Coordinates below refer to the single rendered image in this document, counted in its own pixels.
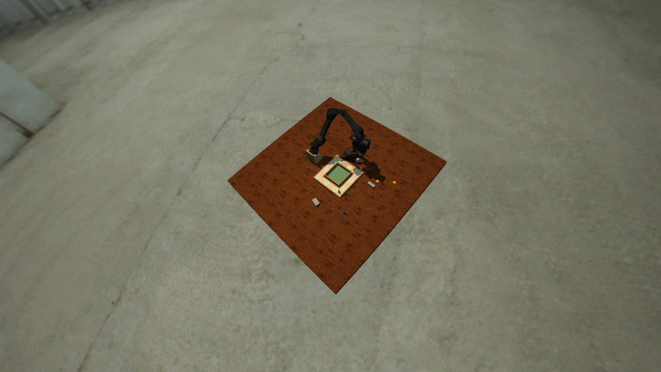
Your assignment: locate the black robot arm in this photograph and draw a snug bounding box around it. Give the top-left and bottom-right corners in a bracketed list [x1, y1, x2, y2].
[308, 108, 370, 157]

